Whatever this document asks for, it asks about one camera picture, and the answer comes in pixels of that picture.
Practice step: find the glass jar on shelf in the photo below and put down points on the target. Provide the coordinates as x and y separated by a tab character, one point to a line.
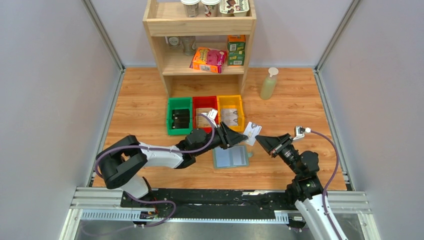
173	42

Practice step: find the green soap bottle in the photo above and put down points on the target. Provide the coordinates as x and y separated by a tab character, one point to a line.
269	83

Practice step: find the yogurt cup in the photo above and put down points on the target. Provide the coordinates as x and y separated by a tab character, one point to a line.
211	7
191	8

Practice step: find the tan cards in red bin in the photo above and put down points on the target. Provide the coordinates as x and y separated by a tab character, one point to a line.
200	121

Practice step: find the orange pink snack box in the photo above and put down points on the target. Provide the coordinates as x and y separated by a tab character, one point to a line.
209	60

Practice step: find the wooden shelf unit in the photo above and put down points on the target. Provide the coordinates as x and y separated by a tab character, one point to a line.
200	37

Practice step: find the chocolate pudding pack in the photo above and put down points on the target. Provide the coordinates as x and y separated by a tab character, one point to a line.
236	8

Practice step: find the red plastic bin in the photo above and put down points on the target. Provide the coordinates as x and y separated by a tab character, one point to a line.
203	102

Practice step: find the left yogurt cup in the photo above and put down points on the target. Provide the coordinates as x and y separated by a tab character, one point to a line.
191	8

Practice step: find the grey-green card holder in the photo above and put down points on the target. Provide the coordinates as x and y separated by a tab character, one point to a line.
234	157

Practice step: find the white card in yellow bin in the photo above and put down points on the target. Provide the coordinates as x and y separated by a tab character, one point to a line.
229	112

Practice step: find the white credit card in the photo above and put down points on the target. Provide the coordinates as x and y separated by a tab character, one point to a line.
231	120
251	131

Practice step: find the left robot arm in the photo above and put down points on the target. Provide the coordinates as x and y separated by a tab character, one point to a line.
119	164

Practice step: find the green orange carton box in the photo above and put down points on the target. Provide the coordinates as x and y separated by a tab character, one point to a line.
236	45

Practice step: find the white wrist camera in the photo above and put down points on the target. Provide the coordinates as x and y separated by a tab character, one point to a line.
300	132
212	114

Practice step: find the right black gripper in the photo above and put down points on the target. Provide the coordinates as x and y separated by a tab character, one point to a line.
269	143

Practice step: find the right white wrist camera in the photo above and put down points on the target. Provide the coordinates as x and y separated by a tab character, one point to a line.
300	132

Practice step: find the clear glass on shelf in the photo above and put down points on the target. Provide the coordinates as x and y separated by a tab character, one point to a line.
189	45

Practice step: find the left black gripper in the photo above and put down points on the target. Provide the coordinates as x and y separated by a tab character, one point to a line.
228	137

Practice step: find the middle yogurt cup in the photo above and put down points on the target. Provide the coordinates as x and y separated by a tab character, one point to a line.
211	7

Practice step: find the green plastic bin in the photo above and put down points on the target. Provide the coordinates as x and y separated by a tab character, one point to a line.
178	103

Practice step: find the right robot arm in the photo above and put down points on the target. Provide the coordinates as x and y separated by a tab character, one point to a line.
305	191

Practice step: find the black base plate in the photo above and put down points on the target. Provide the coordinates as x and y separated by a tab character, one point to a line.
223	203

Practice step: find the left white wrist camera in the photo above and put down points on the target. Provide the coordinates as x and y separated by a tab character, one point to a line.
212	114

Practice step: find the black cards in green bin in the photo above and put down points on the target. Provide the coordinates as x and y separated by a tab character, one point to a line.
180	118

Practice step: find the yellow plastic bin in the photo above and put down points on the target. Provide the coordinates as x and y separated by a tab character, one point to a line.
232	101

